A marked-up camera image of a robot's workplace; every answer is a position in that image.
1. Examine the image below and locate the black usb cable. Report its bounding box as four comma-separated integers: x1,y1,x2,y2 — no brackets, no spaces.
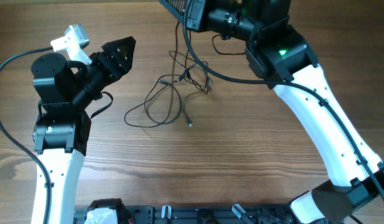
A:
123,20,213,129

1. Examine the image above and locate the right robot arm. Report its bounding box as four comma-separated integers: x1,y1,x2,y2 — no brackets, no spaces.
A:
161,0,384,223

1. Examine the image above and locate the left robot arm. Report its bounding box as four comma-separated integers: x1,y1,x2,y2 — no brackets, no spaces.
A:
31,36,136,223

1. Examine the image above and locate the left camera black cable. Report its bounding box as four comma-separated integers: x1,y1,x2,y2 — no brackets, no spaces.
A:
0,46,54,224

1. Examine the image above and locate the camera black cable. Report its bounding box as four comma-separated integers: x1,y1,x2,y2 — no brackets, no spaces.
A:
0,46,54,224
182,0,384,215

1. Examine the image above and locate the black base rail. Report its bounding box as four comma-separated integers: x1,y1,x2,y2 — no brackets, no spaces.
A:
72,198,299,224

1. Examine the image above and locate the right camera black cable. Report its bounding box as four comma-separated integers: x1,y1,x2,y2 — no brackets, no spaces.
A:
182,0,384,215

